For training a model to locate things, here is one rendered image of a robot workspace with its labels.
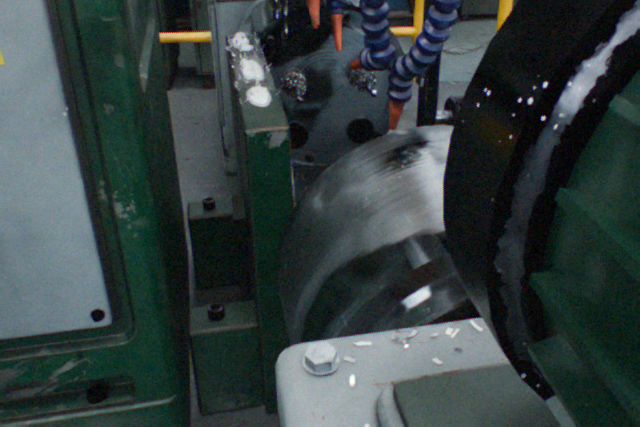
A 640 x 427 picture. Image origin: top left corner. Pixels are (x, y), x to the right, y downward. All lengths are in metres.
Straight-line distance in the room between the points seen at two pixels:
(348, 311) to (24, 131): 0.28
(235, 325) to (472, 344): 0.41
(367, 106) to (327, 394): 0.72
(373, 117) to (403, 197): 0.55
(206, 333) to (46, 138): 0.27
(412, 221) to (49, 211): 0.30
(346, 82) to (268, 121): 0.38
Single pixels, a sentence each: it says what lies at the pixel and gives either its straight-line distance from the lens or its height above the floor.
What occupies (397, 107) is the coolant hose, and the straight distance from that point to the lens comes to 0.59.
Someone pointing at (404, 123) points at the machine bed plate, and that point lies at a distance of 1.45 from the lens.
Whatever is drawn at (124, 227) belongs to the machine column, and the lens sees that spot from 0.57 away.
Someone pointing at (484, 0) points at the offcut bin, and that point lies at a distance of 5.55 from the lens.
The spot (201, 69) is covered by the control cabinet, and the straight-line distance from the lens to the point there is 3.98.
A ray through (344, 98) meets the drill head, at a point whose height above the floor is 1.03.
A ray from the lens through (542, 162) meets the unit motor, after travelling 0.17.
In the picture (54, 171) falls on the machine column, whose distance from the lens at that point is 0.55.
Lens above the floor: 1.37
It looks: 29 degrees down
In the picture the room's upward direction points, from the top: straight up
